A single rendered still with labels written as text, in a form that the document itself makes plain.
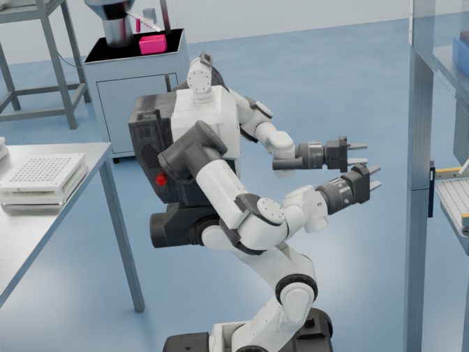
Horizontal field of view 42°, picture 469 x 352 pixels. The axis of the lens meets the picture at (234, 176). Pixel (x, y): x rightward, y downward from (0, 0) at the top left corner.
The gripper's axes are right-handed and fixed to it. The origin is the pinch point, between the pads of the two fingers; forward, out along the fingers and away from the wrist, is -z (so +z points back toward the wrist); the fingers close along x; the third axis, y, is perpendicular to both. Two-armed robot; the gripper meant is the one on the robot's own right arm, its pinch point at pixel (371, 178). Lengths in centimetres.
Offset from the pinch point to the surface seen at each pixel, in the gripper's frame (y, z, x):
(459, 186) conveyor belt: 1.8, -36.8, 16.9
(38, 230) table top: -65, 84, 13
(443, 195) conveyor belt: 1.4, -29.8, 17.8
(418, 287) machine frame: -9, -31, 63
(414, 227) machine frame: -9.9, -29.2, 35.7
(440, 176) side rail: -4.6, -34.8, 15.0
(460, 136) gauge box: 15.1, -18.6, -12.2
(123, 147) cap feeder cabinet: -256, -11, 87
